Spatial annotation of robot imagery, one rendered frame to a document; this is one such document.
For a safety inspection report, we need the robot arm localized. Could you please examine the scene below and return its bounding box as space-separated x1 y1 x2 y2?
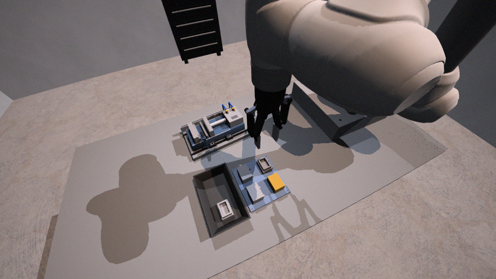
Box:
245 0 496 123

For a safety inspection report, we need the yellow rectangular block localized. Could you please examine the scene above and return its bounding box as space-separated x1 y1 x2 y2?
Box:
267 173 285 193

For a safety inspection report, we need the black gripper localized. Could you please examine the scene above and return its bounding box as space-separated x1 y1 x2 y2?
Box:
244 87 293 149

